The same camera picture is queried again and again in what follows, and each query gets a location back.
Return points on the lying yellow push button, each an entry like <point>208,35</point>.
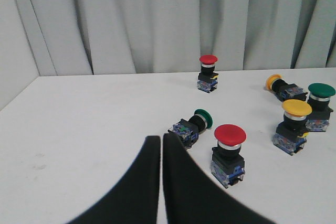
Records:
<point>284,91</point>

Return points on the yellow push button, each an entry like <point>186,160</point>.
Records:
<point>284,91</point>
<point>291,133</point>

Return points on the grey pleated curtain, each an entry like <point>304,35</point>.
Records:
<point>80,37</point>

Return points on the upright green push button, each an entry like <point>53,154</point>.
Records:
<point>319,98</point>

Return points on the red push button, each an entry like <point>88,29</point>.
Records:
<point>227,165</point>
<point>207,78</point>

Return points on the lying green push button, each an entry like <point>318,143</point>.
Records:
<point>188,131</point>

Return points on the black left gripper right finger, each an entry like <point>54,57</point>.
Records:
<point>191,197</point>

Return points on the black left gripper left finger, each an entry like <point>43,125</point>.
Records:
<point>134,199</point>

